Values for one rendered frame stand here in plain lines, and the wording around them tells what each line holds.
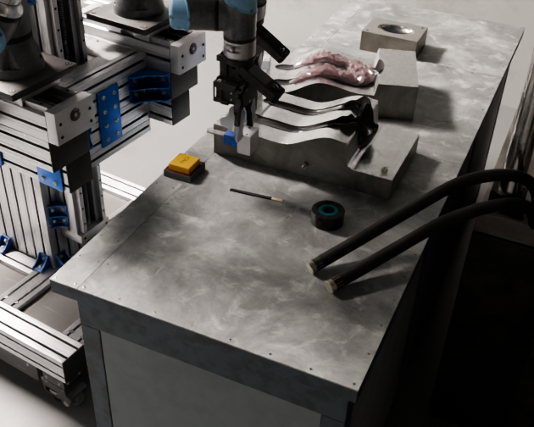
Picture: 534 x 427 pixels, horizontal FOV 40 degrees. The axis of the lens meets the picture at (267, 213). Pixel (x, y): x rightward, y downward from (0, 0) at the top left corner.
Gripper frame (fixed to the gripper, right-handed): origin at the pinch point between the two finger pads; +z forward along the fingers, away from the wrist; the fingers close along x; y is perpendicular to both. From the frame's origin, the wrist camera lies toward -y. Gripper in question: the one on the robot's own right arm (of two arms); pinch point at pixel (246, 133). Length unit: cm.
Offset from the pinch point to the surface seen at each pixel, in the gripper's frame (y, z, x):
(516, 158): -62, 1, -22
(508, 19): -33, 48, -245
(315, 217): -23.1, 12.0, 9.1
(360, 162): -25.9, 8.9, -14.5
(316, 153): -15.3, 7.0, -10.1
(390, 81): -21, 4, -53
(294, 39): 90, 90, -260
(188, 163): 14.5, 11.3, 3.4
